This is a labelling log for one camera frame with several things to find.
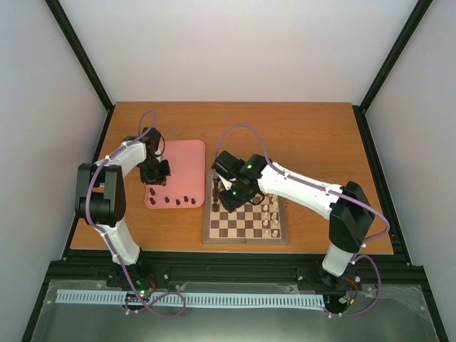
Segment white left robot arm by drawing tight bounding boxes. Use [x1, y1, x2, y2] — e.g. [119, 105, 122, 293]
[75, 128, 170, 287]

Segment pink plastic tray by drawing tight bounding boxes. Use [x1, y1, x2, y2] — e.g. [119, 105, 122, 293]
[145, 140, 206, 209]

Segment black aluminium frame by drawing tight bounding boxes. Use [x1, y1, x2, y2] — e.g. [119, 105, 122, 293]
[22, 1, 448, 341]

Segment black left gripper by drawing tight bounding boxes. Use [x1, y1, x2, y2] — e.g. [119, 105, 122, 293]
[140, 158, 171, 185]

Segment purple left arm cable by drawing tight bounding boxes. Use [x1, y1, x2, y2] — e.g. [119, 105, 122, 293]
[85, 108, 187, 318]

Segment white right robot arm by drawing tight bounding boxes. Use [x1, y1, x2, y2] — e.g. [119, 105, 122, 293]
[211, 150, 374, 289]

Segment row of white chess pieces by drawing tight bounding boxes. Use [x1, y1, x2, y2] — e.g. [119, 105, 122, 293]
[260, 195, 281, 239]

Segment light blue cable duct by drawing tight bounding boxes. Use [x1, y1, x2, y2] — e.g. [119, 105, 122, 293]
[55, 289, 325, 311]

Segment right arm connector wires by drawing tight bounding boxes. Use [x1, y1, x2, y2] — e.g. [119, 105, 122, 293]
[338, 276, 363, 306]

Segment wooden chess board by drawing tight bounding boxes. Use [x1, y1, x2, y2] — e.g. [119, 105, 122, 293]
[202, 172, 289, 244]

